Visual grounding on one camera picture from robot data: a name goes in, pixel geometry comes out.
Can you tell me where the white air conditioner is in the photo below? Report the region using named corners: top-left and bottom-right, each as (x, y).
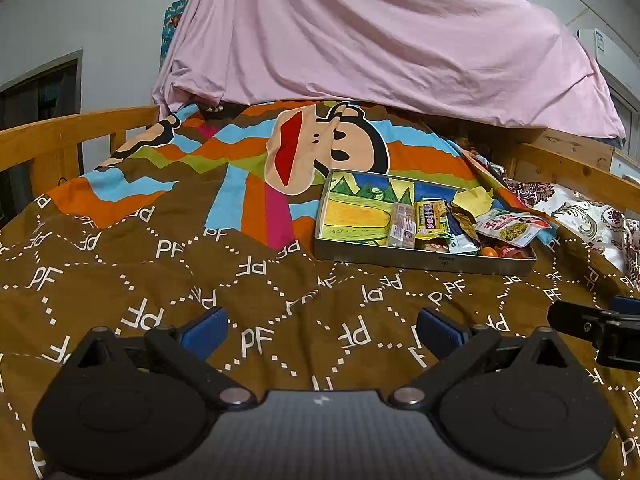
top-left (577, 27), bottom-right (640, 86)

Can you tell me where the yellow green snack packet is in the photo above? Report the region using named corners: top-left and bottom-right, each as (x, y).
top-left (414, 199), bottom-right (451, 239)

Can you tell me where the gold brown snack packet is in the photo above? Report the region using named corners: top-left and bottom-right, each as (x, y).
top-left (450, 204), bottom-right (478, 239)

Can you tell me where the wooden bed frame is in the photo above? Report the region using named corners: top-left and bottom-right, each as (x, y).
top-left (0, 105), bottom-right (640, 187)

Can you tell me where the colourful wall poster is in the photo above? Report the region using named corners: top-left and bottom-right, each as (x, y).
top-left (160, 0), bottom-right (190, 69)

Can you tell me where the dark window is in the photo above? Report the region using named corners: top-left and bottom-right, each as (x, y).
top-left (0, 49), bottom-right (83, 226)

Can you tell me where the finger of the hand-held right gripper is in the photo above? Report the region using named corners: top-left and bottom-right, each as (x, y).
top-left (546, 301), bottom-right (610, 340)
top-left (610, 296), bottom-right (640, 317)

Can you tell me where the large white pink snack packet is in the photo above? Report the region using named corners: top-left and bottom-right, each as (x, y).
top-left (474, 209), bottom-right (553, 249)

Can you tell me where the crayon drawing paper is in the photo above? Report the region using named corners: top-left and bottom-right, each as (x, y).
top-left (322, 171), bottom-right (496, 249)

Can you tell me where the pink sheet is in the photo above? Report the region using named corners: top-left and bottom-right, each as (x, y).
top-left (151, 0), bottom-right (627, 139)

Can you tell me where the white floral cloth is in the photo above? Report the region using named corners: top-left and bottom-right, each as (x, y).
top-left (487, 160), bottom-right (640, 291)

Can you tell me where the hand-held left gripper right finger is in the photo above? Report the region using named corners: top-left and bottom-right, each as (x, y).
top-left (385, 307), bottom-right (586, 411)

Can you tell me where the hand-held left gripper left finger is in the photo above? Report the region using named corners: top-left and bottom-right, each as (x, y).
top-left (60, 306), bottom-right (258, 411)

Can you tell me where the metal tray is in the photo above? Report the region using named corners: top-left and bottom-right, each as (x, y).
top-left (314, 168), bottom-right (538, 277)

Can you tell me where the clear brown cake packet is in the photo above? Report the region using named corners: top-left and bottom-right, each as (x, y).
top-left (386, 202), bottom-right (418, 250)

